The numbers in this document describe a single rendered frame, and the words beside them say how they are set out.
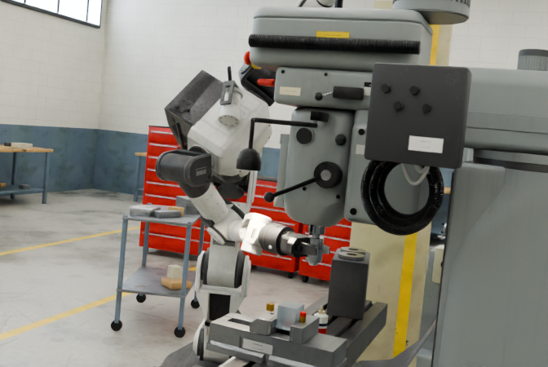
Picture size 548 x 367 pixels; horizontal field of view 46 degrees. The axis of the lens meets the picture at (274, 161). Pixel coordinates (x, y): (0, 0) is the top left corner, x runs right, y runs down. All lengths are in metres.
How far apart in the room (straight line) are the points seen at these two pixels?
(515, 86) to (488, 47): 9.25
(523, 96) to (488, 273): 0.42
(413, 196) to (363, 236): 1.96
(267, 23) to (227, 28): 10.35
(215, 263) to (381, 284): 1.38
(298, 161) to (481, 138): 0.47
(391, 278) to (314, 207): 1.89
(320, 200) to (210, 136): 0.51
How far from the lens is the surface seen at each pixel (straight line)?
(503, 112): 1.63
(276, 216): 6.82
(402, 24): 1.67
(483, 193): 1.58
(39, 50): 12.06
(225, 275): 2.44
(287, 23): 1.75
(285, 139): 1.84
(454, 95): 1.38
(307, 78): 1.72
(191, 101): 2.16
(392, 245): 3.56
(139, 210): 4.82
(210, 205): 2.14
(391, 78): 1.40
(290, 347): 1.69
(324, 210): 1.74
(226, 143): 2.07
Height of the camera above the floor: 1.57
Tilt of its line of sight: 3 degrees down
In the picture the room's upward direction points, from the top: 5 degrees clockwise
